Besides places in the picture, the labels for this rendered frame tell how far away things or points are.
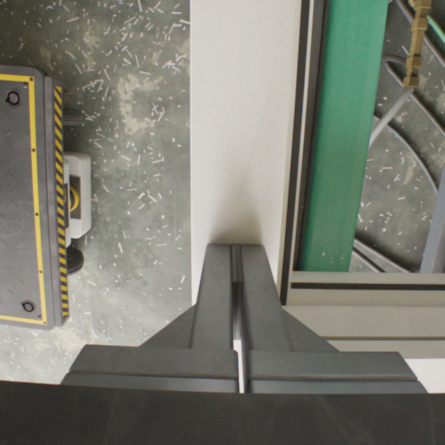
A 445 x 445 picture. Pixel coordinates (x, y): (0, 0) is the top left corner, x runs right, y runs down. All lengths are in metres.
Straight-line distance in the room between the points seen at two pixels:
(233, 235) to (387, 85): 1.08
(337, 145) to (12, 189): 0.83
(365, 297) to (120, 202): 1.01
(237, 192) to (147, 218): 1.02
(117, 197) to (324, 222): 0.99
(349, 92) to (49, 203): 0.78
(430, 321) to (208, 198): 0.18
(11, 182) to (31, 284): 0.28
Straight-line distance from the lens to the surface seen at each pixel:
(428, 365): 0.23
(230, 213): 0.15
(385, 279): 0.26
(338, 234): 0.24
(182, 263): 1.20
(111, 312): 1.36
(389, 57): 1.09
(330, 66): 0.23
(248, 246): 0.15
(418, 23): 0.97
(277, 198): 0.15
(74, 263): 1.16
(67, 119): 1.05
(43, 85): 0.88
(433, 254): 0.68
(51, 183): 0.89
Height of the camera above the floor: 1.08
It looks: 73 degrees down
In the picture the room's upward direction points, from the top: 177 degrees counter-clockwise
